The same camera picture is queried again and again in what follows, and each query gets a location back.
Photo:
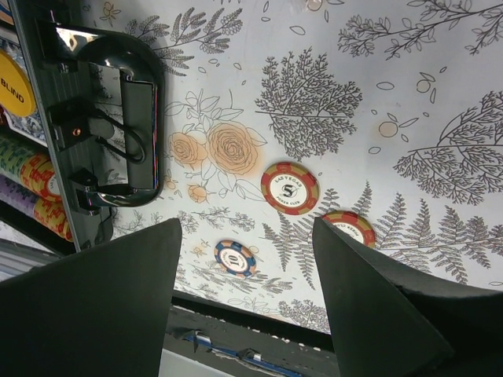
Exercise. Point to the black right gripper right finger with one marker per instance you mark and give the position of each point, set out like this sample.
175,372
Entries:
388,319

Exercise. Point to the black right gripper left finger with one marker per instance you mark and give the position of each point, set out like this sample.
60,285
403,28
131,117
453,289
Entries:
100,312

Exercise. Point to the orange poker chip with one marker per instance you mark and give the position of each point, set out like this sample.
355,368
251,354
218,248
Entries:
290,188
353,225

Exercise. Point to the black poker set case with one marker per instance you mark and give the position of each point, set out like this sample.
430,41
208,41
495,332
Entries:
101,163

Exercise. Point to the yellow big blind button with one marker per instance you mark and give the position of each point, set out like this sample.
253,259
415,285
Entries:
16,93

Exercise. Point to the blue playing card deck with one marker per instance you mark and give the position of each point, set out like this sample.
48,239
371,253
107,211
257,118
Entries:
30,126

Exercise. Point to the bottom poker chip row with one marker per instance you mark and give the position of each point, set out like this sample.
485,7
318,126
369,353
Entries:
52,215

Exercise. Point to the poker chip row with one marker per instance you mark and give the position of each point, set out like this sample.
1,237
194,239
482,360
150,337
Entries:
52,215
30,168

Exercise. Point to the floral patterned table mat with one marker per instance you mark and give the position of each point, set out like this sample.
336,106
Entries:
395,107

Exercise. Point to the white slotted cable duct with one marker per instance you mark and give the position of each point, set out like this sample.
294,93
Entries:
249,362

